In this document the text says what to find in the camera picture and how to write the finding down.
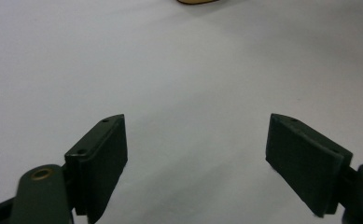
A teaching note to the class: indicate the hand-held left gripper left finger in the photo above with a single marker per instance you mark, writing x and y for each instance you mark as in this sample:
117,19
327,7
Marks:
101,161

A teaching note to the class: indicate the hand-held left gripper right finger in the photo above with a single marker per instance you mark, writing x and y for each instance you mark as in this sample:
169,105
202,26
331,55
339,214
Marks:
303,161

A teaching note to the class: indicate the wooden pen holder with figurine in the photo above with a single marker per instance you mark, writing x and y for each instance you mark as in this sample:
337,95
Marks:
198,1

